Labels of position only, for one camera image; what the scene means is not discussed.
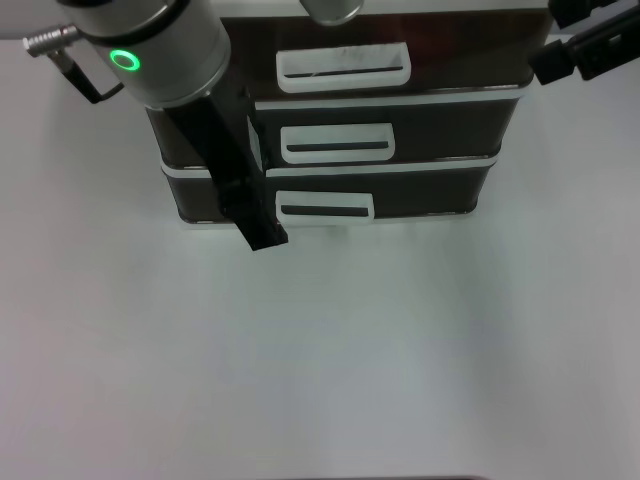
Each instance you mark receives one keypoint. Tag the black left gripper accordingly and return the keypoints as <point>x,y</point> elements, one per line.
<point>230,165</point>

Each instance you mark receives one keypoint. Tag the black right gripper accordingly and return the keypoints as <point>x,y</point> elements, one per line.
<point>610,45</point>

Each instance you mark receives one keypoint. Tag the brown translucent drawer with toys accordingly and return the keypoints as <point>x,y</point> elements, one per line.
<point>450,50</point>

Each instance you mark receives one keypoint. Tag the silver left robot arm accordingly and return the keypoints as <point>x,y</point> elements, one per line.
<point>165,50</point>

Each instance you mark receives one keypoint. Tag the dark plastic drawer cabinet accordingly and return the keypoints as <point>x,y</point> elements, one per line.
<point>400,98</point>

